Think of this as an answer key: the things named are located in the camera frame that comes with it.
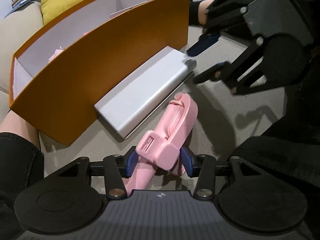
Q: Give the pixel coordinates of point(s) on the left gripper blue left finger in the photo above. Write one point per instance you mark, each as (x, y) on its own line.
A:
(132, 160)

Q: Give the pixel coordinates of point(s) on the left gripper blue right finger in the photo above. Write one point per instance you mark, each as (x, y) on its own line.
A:
(189, 161)

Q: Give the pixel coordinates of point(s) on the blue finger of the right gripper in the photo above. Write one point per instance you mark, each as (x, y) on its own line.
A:
(205, 41)
(211, 74)

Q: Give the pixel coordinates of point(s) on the pink selfie stick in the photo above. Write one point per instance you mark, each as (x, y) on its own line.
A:
(160, 148)

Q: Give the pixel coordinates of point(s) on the white power bank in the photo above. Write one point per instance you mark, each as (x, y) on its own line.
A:
(126, 106)

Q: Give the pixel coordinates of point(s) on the black sock foot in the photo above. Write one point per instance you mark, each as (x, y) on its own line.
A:
(198, 12)

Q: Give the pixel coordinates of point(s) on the orange cardboard box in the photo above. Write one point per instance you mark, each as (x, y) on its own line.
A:
(103, 41)

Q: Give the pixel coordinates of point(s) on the black trouser leg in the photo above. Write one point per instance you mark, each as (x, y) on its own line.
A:
(22, 165)

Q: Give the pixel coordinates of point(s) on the pink pouch in box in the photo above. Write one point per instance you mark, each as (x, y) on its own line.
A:
(56, 53)

